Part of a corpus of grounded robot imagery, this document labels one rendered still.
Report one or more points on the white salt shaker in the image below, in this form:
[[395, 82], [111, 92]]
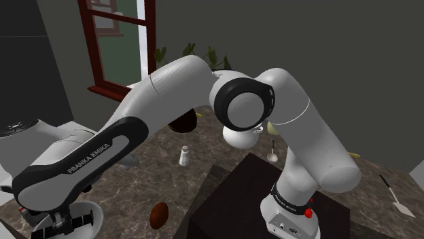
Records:
[[184, 157]]

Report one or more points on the brown oval potato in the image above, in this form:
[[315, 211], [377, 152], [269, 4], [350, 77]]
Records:
[[159, 215]]

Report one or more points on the dark robot stand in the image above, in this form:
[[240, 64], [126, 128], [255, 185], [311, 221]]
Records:
[[232, 198]]

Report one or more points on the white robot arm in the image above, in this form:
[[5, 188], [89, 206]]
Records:
[[179, 89]]

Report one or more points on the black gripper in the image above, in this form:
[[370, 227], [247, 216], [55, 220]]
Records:
[[60, 222]]

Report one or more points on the green leafy plant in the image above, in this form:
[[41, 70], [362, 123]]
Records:
[[212, 56]]

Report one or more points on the white round teapot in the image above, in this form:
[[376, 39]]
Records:
[[240, 139]]

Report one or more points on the dark brown bowl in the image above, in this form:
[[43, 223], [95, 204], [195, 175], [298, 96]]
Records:
[[184, 124]]

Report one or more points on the white furniture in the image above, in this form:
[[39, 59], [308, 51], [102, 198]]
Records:
[[418, 175]]

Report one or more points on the silver spoon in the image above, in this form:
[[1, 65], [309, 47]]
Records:
[[272, 156]]

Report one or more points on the red framed window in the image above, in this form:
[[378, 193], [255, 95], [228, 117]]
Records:
[[122, 49]]

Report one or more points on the white bowl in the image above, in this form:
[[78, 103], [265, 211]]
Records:
[[94, 217]]

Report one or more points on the grey metal tool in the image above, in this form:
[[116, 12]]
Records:
[[131, 161]]

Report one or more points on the pale green fruit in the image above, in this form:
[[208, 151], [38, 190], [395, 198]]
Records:
[[272, 129]]

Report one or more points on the small yellow object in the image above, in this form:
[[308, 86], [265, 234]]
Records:
[[198, 115], [354, 155]]

